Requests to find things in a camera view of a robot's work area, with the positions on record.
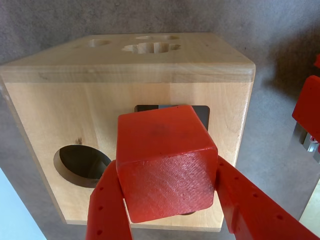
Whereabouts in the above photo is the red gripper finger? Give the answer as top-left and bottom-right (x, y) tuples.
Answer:
(214, 155), (320, 240)
(85, 159), (135, 240)

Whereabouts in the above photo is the red cube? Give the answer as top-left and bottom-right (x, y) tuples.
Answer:
(115, 104), (219, 224)

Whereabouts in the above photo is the wooden shape sorter box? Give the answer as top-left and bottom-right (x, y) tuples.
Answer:
(0, 32), (257, 233)

